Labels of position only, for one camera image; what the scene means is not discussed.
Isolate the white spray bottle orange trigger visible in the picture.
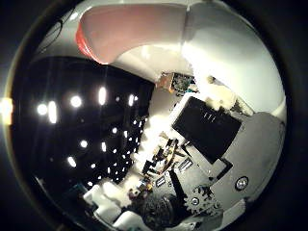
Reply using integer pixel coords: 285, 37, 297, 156
35, 0, 287, 114

